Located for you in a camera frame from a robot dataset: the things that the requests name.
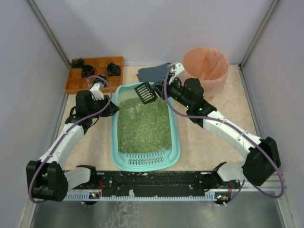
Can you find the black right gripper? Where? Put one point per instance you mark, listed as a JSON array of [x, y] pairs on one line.
[[163, 88]]

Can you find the teal plastic litter box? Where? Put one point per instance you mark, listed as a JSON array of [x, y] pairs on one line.
[[144, 137]]

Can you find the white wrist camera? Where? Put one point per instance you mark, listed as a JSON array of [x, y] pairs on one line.
[[176, 68], [97, 90]]

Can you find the black rail base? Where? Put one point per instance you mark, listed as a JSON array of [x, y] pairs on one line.
[[158, 183]]

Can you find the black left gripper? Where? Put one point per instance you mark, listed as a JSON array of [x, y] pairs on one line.
[[107, 106]]

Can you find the wooden compartment tray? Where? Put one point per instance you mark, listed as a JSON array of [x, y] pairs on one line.
[[76, 83]]

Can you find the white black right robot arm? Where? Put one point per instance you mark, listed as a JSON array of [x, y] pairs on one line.
[[261, 155]]

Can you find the orange bagged trash bin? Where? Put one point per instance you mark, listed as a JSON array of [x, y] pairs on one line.
[[208, 65]]

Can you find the black slotted litter scoop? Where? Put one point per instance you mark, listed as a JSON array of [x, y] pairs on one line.
[[145, 93]]

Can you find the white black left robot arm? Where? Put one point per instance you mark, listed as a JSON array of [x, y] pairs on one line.
[[46, 179]]

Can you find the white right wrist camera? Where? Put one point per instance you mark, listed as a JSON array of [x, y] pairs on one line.
[[176, 68]]

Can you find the dark patterned rolled cloth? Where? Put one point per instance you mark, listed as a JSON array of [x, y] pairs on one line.
[[103, 77]]

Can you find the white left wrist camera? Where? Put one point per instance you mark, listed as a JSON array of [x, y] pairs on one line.
[[97, 90]]

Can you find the folded dark grey cloth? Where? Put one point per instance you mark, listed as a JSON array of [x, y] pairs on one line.
[[154, 74]]

